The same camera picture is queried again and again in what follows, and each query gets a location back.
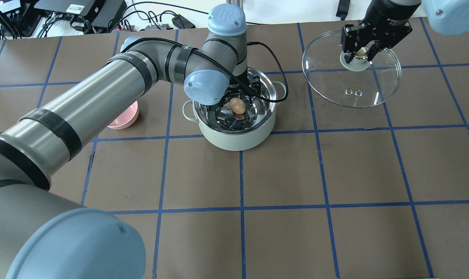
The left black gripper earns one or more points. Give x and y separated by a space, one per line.
235 88

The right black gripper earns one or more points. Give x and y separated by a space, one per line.
385 20

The brown egg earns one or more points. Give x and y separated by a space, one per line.
237 105

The glass pot lid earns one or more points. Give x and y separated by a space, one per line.
359 83

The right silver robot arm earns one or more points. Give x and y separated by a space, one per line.
447 17

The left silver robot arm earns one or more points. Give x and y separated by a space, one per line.
45 236

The pale green cooking pot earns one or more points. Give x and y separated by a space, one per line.
235 132

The black power adapter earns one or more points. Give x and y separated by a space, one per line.
181 22

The pink plastic bowl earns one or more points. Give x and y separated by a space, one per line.
127 118

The black power brick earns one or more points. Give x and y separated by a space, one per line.
108 15

